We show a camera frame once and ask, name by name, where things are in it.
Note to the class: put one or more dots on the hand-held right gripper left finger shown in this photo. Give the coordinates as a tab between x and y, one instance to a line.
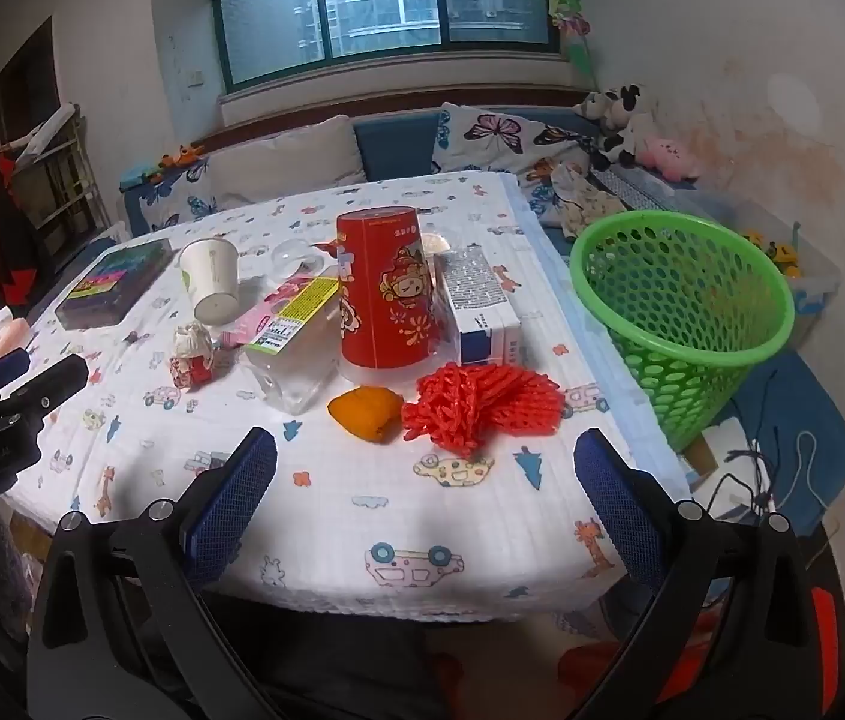
231	510

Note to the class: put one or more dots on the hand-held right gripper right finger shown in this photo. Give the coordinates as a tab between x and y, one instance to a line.
621	510

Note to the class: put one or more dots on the green plastic mesh basket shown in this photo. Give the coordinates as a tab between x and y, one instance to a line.
692	390

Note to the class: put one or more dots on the small red white pouch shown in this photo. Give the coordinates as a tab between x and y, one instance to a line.
193	356

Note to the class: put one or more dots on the orange sponge piece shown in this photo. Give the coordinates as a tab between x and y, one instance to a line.
366	412

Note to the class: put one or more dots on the red foam net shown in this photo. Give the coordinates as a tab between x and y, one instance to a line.
486	409

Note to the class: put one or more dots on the pink snack packet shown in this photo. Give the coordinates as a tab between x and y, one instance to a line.
251	322

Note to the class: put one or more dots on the white paper cup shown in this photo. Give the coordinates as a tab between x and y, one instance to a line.
208	270

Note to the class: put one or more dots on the clear box with yellow label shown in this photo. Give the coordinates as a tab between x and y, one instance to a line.
295	315

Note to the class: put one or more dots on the white blue carton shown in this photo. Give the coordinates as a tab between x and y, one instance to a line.
478	307

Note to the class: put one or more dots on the clear plastic dome lid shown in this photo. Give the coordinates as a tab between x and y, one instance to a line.
291	255

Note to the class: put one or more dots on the red paper tub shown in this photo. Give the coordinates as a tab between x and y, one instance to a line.
388	292

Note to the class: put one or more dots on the peach soft cushion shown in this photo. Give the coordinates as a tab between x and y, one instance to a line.
10	336

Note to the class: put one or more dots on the dark colourful flat box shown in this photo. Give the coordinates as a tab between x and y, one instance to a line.
111	285

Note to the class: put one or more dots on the red black hanging clothes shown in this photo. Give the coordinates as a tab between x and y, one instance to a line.
6	240

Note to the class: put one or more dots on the white metal rack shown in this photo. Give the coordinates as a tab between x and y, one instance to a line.
66	187

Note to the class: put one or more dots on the blue floor mat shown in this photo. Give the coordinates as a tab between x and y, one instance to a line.
819	405

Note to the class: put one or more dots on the small butterfly print pillow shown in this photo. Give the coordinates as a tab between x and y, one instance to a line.
197	199

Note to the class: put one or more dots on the orange plush toys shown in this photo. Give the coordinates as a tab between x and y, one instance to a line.
182	157

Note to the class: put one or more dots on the dark wooden door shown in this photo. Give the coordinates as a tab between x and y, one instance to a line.
25	90

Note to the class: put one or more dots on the clear plastic storage bin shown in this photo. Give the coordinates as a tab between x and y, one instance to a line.
812	277

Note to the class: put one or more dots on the yellow toy vehicles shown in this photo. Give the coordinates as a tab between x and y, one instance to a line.
774	247

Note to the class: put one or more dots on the cream patterned garment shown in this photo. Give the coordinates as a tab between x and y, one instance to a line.
583	199

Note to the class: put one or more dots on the beige pillow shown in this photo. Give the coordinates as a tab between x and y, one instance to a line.
287	161

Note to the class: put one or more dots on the grey patterned cloth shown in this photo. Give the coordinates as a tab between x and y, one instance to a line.
636	187

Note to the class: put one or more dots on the pink plush toy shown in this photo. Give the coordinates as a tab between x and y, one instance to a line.
669	159

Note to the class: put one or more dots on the black white plush cow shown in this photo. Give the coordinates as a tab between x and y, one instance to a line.
632	135

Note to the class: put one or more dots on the large butterfly print pillow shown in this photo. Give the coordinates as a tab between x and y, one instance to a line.
497	135

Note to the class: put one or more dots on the blue back cushion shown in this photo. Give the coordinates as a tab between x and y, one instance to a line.
396	146

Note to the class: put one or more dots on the spotted plush dog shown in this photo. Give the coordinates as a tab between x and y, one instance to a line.
598	106

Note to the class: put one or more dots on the brown wooden headboard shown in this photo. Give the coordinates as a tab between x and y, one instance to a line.
392	101

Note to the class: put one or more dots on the green framed window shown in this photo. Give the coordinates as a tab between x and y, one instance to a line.
385	7

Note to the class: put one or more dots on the colourful pinwheel toy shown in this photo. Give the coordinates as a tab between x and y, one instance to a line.
568	11

